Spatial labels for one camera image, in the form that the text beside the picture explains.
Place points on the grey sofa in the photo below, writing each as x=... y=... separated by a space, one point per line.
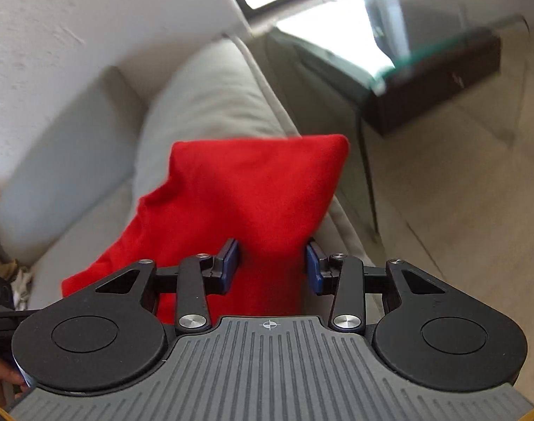
x=74 y=175

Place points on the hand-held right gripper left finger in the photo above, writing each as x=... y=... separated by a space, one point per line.
x=232 y=267

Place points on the glass side table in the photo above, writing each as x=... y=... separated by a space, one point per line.
x=438 y=83

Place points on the light grey pillow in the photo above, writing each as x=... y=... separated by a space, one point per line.
x=214 y=92

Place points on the red shirt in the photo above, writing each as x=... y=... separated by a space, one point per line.
x=249 y=193

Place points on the grey garment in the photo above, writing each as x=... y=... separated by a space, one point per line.
x=23 y=285

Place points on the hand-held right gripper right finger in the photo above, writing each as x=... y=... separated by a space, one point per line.
x=314 y=269

